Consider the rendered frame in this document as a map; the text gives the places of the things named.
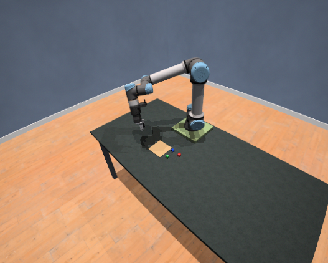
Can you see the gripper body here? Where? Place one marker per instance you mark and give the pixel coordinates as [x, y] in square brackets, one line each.
[135, 109]

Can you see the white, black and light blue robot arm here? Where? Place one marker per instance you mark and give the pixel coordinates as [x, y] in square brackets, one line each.
[199, 73]

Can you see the orange flat mat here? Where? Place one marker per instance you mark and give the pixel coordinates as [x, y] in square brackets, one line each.
[160, 148]

